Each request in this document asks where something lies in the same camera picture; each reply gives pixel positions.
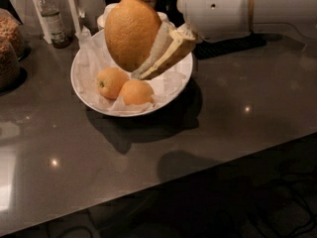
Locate orange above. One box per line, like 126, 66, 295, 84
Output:
104, 0, 161, 72
119, 79, 154, 105
96, 67, 129, 99

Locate cereal jar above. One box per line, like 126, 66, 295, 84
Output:
0, 38, 20, 90
0, 9, 26, 58

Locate white ceramic bowl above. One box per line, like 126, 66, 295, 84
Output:
70, 28, 194, 118

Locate upturned white cup left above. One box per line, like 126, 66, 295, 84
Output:
97, 3, 117, 30

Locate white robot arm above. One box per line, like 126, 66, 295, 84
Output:
132, 0, 317, 79

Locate white menu card holder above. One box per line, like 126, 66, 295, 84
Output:
32, 0, 81, 44

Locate clear bottle with black cap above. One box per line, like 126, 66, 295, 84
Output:
38, 0, 70, 49

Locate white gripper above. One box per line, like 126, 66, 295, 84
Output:
132, 0, 251, 80

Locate white paper liner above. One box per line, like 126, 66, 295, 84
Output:
74, 26, 188, 115

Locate upper cereal jar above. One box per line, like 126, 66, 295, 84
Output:
0, 9, 26, 58

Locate lower cereal jar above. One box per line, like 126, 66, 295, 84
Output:
0, 38, 20, 90

